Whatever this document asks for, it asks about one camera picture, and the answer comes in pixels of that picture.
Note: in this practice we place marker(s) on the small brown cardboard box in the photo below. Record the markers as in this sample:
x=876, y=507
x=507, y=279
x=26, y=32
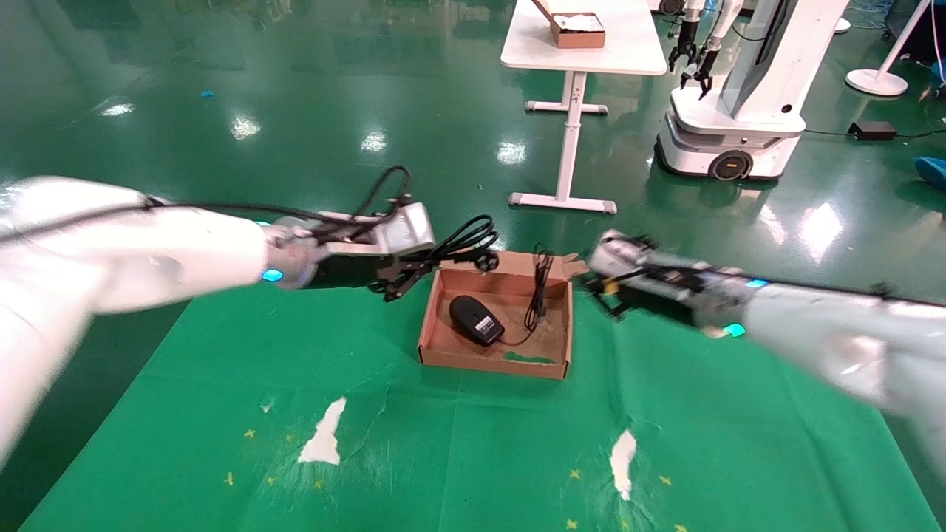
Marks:
x=580, y=33

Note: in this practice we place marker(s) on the parked white wheeled robot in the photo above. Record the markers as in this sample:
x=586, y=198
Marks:
x=754, y=89

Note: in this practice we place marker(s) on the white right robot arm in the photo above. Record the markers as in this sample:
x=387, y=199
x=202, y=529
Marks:
x=850, y=332

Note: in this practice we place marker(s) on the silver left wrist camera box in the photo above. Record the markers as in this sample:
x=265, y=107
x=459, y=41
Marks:
x=403, y=229

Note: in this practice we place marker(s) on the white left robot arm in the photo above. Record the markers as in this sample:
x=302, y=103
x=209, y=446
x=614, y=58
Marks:
x=148, y=251

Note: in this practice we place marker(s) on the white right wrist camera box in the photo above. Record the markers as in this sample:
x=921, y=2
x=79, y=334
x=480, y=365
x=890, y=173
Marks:
x=617, y=255

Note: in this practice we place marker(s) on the open brown cardboard box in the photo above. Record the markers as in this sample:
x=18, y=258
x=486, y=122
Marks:
x=539, y=355

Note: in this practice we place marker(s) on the green table cloth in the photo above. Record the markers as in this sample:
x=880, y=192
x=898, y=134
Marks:
x=443, y=443

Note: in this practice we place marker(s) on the blue object on floor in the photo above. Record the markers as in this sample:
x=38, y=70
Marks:
x=933, y=174

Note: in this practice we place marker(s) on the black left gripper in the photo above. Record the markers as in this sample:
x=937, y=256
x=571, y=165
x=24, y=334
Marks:
x=347, y=272

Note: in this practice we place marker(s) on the white lamp stand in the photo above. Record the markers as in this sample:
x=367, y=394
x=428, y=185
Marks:
x=876, y=81

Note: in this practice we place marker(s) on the white height-adjustable table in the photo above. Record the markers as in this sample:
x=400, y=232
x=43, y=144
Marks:
x=584, y=52

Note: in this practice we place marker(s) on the black power brick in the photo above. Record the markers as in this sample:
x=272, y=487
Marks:
x=873, y=131

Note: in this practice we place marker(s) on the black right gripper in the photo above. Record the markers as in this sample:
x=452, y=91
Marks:
x=665, y=292

